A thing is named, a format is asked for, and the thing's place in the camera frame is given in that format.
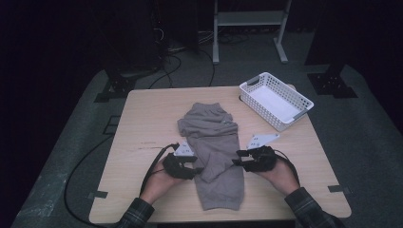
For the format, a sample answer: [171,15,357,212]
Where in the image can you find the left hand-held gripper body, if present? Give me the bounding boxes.
[162,142,196,181]

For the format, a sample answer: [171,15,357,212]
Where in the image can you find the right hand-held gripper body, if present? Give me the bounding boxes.
[243,133,281,174]

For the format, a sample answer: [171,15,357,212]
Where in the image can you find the grey shorts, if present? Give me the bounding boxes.
[177,102,245,212]

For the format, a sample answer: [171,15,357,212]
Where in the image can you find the white plastic basket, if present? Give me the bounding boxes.
[239,71,316,133]

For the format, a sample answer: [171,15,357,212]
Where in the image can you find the person's left hand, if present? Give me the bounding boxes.
[140,157,185,205]

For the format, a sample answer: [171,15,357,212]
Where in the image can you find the person's right hand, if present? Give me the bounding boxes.
[256,155,300,198]

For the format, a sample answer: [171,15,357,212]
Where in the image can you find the grey tape strip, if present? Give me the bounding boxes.
[87,189,109,200]
[327,184,353,195]

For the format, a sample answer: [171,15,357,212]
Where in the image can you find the black stand base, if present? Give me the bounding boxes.
[306,63,359,100]
[94,67,138,104]

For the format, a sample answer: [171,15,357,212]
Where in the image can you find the dark equipment cabinet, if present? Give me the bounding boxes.
[104,0,166,74]

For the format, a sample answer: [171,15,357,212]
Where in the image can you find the white metal stand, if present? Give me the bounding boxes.
[212,0,293,66]

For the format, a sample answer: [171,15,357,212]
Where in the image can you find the left hand-held gripper black cable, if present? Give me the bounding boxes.
[139,142,180,196]

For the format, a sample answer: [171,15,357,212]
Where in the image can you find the hand-held gripper black cable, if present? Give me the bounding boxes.
[274,149,301,188]
[139,142,180,196]

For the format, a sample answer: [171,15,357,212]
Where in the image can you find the right hand-held gripper black cable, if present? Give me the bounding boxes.
[274,149,301,188]

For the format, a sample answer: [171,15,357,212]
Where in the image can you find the black floor socket frame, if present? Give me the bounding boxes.
[103,115,122,136]

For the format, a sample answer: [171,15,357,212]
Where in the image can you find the long black floor cable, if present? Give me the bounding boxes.
[63,134,114,228]

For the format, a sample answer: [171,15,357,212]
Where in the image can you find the bundle of floor cables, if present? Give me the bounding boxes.
[198,28,251,46]

